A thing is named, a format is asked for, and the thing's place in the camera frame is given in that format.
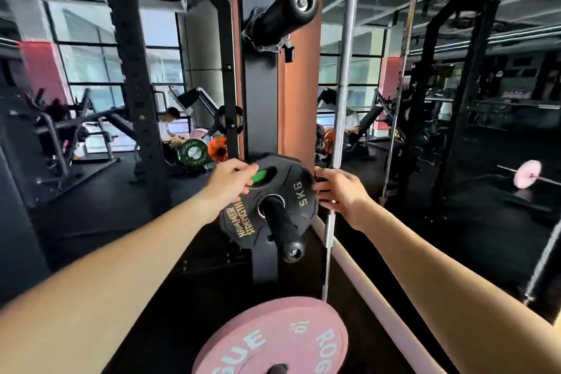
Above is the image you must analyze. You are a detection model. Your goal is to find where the chrome barbell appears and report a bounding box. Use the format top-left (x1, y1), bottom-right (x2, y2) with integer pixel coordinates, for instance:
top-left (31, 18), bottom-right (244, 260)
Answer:
top-left (321, 0), bottom-right (372, 302)

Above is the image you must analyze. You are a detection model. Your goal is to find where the black weight plate gold print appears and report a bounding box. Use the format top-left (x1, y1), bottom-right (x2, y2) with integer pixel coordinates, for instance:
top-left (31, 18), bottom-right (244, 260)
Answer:
top-left (219, 153), bottom-right (320, 251)

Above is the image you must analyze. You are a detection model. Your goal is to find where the person's left forearm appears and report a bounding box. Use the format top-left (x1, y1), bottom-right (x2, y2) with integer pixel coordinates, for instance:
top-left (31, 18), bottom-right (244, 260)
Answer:
top-left (0, 193), bottom-right (220, 374)

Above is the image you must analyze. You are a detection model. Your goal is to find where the orange fan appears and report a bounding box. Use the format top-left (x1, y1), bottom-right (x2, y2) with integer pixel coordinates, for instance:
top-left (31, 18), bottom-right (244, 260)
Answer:
top-left (206, 136), bottom-right (228, 163)

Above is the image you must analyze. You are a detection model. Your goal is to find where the person's right hand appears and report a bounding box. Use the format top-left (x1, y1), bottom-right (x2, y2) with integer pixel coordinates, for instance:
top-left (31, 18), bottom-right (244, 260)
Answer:
top-left (313, 167), bottom-right (376, 233)

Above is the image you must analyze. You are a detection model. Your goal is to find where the black framed window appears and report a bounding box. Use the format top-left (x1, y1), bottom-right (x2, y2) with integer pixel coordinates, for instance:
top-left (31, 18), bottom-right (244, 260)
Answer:
top-left (43, 0), bottom-right (187, 153)

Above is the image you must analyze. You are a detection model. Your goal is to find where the wall mirror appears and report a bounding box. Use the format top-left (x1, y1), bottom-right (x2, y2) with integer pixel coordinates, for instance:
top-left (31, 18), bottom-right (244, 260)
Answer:
top-left (318, 0), bottom-right (561, 326)

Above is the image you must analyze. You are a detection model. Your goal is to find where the black leg press machine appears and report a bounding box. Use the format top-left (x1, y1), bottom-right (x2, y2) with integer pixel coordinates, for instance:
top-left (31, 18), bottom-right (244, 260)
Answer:
top-left (105, 86), bottom-right (240, 168)

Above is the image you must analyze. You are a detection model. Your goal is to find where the person's right forearm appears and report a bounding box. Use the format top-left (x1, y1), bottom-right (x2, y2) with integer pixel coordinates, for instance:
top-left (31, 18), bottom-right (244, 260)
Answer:
top-left (357, 205), bottom-right (561, 374)

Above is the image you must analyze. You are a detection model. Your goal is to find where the black squat rack upright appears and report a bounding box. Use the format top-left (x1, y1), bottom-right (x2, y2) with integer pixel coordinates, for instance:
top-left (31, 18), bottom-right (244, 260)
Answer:
top-left (236, 0), bottom-right (281, 287)

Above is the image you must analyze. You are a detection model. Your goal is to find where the pink Rogue bumper plate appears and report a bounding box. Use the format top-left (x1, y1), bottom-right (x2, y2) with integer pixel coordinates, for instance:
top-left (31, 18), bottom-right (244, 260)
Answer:
top-left (192, 297), bottom-right (349, 374)

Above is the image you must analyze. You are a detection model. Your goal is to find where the person's left hand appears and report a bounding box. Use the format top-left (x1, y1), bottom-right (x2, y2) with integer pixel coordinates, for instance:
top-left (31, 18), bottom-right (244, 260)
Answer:
top-left (200, 158), bottom-right (260, 224)

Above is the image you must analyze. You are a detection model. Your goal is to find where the black power rack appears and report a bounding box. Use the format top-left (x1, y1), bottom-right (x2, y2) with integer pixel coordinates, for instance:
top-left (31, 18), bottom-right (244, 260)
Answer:
top-left (96, 0), bottom-right (242, 217)

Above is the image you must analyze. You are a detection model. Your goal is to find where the dark green weight plate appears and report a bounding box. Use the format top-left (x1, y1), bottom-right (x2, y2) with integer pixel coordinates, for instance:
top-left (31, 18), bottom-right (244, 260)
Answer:
top-left (176, 137), bottom-right (210, 167)

